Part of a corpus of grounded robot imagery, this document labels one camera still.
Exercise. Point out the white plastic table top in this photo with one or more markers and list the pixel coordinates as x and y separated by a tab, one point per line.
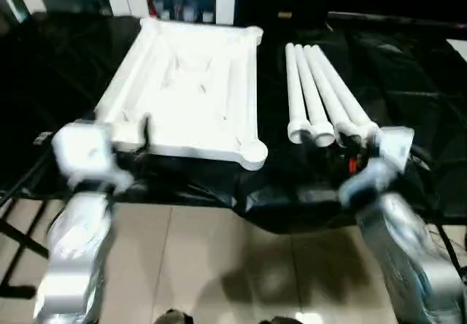
190	90

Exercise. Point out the white plastic table leg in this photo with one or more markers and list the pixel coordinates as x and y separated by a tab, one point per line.
295	90
346	98
312	98
330	98

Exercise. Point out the black plastic mat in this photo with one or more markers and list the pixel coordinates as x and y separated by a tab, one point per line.
51	68

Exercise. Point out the black bar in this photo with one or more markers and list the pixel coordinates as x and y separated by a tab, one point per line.
394	19

